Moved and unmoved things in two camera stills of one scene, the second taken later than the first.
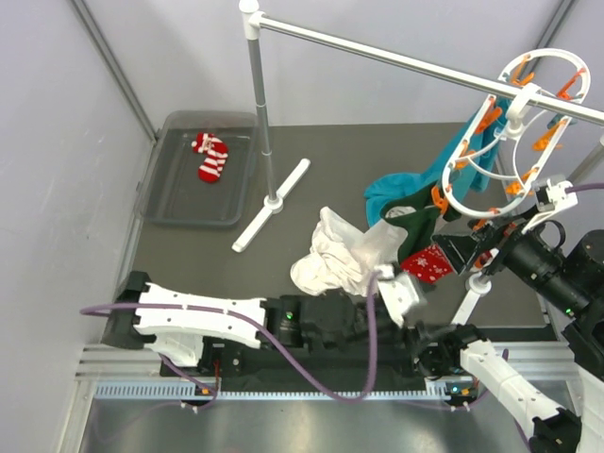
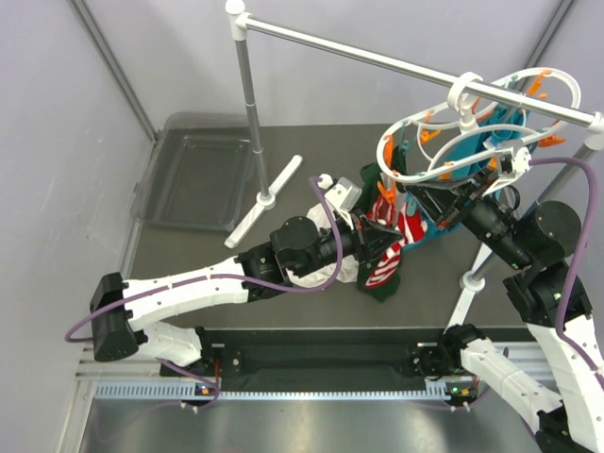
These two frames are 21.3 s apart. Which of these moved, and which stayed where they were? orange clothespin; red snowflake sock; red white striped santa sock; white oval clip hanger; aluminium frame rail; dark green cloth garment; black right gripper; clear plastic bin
Moved: dark green cloth garment; white oval clip hanger; black right gripper; orange clothespin; red white striped santa sock; red snowflake sock
Stayed: aluminium frame rail; clear plastic bin
